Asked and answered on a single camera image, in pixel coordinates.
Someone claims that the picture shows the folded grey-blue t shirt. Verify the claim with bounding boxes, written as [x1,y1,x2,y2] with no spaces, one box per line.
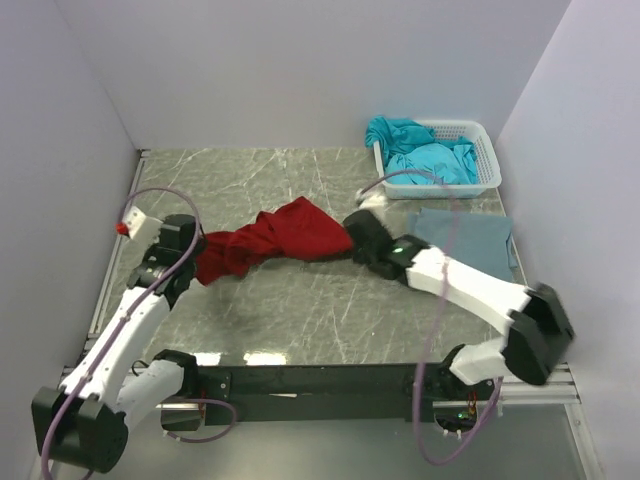
[407,208,517,282]

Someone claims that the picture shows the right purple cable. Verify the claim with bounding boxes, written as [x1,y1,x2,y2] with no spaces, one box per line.
[357,169,504,466]

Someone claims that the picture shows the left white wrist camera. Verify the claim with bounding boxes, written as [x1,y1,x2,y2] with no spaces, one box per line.
[115,206,162,244]

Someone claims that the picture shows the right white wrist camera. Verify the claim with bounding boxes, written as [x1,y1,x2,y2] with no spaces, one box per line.
[356,190,387,211]

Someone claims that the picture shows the black base beam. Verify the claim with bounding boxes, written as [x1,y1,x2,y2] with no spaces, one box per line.
[159,363,481,434]

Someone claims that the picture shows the turquoise t shirt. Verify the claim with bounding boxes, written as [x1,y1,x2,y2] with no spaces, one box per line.
[365,116,478,185]

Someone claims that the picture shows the red t shirt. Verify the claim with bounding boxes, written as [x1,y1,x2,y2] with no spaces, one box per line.
[196,197,353,286]

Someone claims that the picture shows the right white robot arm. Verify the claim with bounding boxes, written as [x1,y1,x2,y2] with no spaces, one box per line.
[343,209,574,399]

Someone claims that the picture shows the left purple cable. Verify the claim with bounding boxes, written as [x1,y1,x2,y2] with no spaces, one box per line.
[39,187,206,476]

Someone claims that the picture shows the white plastic basket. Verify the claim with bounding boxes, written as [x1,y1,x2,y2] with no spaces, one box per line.
[367,120,502,200]

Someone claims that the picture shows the purple cable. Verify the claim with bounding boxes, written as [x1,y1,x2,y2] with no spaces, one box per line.
[39,187,206,476]
[357,169,504,466]

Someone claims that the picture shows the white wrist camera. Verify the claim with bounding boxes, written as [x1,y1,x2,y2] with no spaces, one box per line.
[115,206,162,244]
[356,190,387,211]

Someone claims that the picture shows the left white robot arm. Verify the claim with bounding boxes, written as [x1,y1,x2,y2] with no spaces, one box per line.
[31,210,204,479]

